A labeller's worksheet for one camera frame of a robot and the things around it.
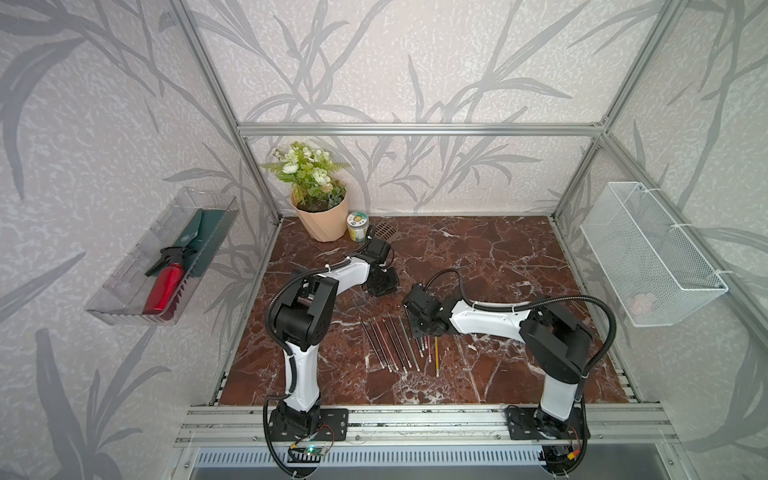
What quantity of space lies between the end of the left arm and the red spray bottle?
1.32 feet

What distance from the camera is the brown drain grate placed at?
114 centimetres

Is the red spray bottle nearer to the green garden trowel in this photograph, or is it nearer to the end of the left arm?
the green garden trowel

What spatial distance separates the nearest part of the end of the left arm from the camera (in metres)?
0.77

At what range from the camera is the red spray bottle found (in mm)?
561
